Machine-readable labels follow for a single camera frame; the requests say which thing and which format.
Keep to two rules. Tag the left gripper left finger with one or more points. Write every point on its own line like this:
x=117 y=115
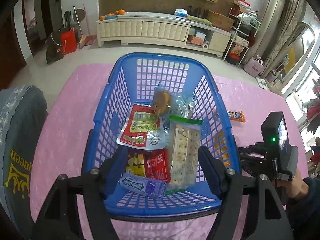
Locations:
x=59 y=214

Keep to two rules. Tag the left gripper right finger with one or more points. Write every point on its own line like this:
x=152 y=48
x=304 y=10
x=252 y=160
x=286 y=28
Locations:
x=265 y=217

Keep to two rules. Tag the orange cartoon snack bar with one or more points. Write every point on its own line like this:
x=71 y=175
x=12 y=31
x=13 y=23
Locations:
x=236 y=116

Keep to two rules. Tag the green-edged cracker pack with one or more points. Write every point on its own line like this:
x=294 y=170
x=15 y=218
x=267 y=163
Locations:
x=184 y=143

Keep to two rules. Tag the purple yellow chip bag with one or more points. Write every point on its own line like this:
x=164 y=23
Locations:
x=135 y=164

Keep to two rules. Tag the purple chewing gum pack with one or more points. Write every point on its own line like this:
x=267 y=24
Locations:
x=146 y=187

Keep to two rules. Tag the red noodle snack bag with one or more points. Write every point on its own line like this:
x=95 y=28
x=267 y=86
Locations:
x=156 y=165

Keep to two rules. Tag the yellow orange snack pouch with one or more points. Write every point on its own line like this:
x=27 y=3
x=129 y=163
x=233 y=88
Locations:
x=221 y=151

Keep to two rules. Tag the teal striped snack bag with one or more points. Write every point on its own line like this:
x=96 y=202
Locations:
x=183 y=104

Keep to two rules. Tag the right hand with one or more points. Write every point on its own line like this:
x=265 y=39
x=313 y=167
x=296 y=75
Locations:
x=295 y=189

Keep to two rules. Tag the white slippers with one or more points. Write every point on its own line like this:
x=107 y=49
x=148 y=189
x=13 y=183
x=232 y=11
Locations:
x=262 y=83

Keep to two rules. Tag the pink shopping bag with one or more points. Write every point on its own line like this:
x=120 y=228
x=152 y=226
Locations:
x=254 y=66

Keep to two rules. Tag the blue plastic basket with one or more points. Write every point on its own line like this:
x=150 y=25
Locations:
x=133 y=80

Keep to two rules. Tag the white metal shelf rack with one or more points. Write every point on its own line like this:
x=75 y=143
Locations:
x=243 y=32

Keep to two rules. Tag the patterned curtain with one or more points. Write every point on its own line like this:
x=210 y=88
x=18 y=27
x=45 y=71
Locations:
x=292 y=14

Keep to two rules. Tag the cardboard box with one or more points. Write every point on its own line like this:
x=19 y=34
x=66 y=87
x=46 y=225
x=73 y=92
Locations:
x=220 y=21

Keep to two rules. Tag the green folded towel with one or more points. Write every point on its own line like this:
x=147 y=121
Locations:
x=199 y=20

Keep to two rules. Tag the silver standing air conditioner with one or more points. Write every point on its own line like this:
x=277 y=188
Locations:
x=269 y=14

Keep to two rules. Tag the black bag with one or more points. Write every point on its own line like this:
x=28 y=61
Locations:
x=54 y=47

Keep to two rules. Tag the blue tissue box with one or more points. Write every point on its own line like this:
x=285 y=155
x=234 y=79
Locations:
x=181 y=13

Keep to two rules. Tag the cream tv cabinet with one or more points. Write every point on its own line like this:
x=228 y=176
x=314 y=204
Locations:
x=163 y=30

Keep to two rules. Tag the oranges on blue plate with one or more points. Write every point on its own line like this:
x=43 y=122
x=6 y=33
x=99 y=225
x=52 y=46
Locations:
x=112 y=15

